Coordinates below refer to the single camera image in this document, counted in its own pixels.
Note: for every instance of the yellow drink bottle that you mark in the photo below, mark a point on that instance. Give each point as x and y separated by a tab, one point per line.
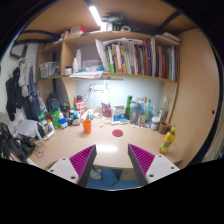
167	141

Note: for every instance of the pink pouch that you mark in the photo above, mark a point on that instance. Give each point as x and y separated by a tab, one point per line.
106	110

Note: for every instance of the wooden shelf unit with books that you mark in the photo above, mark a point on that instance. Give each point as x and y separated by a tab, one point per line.
133	60

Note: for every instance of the orange plastic cup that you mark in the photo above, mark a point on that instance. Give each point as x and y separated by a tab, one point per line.
87	127

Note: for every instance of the white ceiling tube light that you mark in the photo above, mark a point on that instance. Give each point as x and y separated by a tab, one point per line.
95	15

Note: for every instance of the blue and white box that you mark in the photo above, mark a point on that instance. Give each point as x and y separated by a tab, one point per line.
118	113

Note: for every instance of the grey shaker bottle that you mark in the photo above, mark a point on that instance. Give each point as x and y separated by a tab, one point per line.
134	113

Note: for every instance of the clear glass bottle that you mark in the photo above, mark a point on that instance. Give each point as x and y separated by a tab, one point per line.
164	111

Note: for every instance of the green container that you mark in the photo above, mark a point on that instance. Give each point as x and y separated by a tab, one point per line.
55	119

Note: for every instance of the flat round red coaster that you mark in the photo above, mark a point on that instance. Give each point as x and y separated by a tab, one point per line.
117	133

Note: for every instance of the brown cup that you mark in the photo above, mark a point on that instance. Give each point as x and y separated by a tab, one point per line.
164	127

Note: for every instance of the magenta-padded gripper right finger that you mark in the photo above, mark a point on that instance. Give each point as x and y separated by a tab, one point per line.
160	166

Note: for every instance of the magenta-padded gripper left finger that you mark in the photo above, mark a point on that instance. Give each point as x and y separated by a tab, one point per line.
65	168

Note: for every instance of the brown jar with white lid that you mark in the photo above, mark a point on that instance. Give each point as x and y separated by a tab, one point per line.
155	124

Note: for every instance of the hanging dark clothes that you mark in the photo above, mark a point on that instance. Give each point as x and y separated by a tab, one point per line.
23	90

